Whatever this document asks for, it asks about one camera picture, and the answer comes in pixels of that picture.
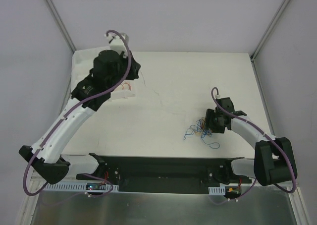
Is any coloured cable bundle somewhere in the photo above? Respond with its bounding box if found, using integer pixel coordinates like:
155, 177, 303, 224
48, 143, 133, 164
183, 118, 221, 149

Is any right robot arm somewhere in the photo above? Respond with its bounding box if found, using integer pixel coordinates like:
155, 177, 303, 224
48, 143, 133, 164
204, 97, 298, 186

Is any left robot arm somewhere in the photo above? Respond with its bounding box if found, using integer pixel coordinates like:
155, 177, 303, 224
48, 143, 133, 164
19, 50, 141, 184

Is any white foam tray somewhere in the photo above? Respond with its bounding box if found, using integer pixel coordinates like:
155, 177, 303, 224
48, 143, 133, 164
71, 47, 137, 101

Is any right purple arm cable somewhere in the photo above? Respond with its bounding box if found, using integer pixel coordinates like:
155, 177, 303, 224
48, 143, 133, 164
207, 87, 298, 206

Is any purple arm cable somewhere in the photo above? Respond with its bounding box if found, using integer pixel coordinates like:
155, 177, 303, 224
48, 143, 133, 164
207, 87, 298, 206
22, 29, 132, 198

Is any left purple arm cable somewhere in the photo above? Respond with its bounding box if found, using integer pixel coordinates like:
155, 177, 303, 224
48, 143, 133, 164
22, 29, 132, 198

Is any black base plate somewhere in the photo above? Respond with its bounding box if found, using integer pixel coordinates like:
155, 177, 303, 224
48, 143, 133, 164
76, 154, 251, 194

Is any right white cable duct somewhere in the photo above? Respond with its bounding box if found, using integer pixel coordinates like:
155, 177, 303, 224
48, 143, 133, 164
208, 185, 226, 196

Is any white cable duct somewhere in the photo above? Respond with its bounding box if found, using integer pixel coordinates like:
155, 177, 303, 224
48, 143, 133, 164
44, 182, 119, 193
208, 185, 226, 196

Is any left aluminium frame post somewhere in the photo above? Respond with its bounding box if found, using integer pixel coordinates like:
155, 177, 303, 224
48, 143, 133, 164
44, 0, 76, 53

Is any aluminium frame post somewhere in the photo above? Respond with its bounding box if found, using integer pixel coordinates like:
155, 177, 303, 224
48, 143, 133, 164
44, 0, 76, 53
250, 0, 292, 62

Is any left white cable duct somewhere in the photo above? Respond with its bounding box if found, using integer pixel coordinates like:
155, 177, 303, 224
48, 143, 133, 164
44, 182, 119, 193

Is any right aluminium frame post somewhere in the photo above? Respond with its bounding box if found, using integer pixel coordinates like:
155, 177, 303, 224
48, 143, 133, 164
250, 0, 292, 62

